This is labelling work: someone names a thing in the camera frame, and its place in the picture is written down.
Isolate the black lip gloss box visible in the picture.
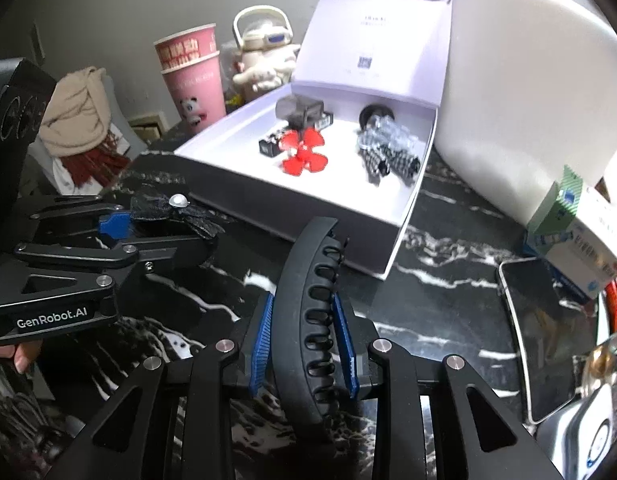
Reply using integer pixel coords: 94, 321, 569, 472
258, 112, 333, 158

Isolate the black white gingham scrunchie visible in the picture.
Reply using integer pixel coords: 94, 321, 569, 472
357, 130, 421, 185

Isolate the red propeller fan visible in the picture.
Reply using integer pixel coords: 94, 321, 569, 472
281, 130, 328, 177

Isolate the smoky transparent square box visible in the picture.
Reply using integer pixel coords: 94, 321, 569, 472
275, 94, 324, 130

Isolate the black tape roll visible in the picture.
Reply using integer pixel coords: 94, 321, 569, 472
359, 103, 394, 129

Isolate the clear plastic hair clip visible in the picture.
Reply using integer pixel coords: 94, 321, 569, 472
366, 114, 413, 150

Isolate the person's left hand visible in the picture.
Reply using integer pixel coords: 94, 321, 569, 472
0, 340, 43, 374

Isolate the red fringed cloth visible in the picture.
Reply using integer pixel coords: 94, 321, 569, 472
60, 138, 130, 188

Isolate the beige scarf on chair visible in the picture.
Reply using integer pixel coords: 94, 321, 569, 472
38, 66, 111, 158

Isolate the lower pink panda cup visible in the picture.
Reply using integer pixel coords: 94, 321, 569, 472
162, 51, 226, 134

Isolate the upper pink paper cup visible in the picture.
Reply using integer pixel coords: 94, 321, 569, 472
153, 23, 217, 70

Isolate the black smartphone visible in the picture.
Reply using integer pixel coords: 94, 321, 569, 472
497, 258, 598, 425

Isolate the open lavender gift box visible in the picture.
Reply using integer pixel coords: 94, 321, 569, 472
177, 0, 452, 280

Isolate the white mini printer device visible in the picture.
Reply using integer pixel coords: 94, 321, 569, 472
535, 385, 613, 479

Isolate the white Cinnamoroll water bottle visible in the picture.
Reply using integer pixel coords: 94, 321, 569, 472
232, 4, 301, 102

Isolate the green white medicine box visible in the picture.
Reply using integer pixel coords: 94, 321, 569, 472
525, 166, 617, 299

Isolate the white foam board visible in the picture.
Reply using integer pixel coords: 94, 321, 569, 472
435, 0, 617, 224

